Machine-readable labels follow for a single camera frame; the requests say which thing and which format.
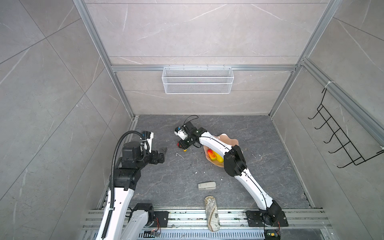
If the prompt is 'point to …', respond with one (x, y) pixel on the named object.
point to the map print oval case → (212, 214)
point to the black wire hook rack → (343, 138)
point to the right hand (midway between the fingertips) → (181, 143)
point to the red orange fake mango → (185, 150)
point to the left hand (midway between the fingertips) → (156, 144)
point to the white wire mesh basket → (197, 80)
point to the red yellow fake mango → (211, 154)
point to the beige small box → (207, 185)
